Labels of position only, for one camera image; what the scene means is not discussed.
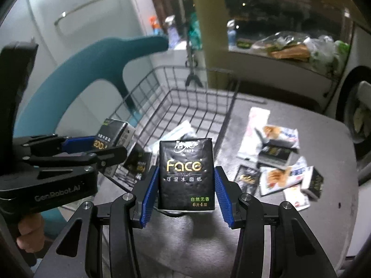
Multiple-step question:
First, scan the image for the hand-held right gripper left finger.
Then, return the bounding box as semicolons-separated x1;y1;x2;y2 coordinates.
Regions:
33;165;160;278

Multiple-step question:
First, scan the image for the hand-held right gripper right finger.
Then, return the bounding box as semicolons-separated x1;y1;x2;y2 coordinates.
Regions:
214;166;338;278

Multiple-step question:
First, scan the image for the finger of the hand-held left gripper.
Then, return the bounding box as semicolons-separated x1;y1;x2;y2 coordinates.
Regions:
24;146;128;175
14;135;98;156

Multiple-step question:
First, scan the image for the black facial tissue pack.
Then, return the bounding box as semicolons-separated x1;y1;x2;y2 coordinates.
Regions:
256;143;293;170
93;118;136;177
234;164;261;196
157;137;216;212
300;166;324;200
123;148;154;181

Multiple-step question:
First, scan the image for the white wet wipes pack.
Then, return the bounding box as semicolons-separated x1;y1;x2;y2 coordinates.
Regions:
151;120;193;148

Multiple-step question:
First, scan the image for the small white red packet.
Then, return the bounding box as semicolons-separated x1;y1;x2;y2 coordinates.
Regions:
282;185;310;210

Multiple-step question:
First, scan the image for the long white packet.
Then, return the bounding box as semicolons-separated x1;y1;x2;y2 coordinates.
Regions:
237;107;271;160

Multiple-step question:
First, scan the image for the black wire basket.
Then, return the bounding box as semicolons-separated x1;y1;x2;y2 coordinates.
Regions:
99;65;241;194

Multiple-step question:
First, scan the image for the person's left hand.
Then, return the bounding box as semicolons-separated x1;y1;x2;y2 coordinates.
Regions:
16;216;46;254

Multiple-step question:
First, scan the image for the teal chair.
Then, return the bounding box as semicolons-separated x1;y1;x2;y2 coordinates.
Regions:
13;35;171;223

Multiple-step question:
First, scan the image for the black tripod stand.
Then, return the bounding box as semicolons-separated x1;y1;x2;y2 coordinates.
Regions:
185;32;204;88

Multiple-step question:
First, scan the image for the white refrigerator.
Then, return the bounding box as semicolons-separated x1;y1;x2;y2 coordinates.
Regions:
17;0;157;99

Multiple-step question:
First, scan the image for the purple spray bottle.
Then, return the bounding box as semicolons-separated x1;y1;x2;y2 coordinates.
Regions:
165;16;182;48

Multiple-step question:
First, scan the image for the clear plastic bag of bread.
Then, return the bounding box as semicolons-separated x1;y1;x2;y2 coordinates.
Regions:
252;31;312;61

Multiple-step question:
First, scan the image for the blue spray bottle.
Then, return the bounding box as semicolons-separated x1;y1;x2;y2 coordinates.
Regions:
227;20;237;47

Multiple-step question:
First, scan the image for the white washing machine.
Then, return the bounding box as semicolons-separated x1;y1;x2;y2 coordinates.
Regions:
327;23;371;163

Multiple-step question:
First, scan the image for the white green plastic bag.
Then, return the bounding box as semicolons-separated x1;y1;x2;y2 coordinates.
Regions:
309;35;351;74

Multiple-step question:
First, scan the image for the yellow wooden window frame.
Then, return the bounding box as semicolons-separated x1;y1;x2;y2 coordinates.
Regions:
188;0;354;93

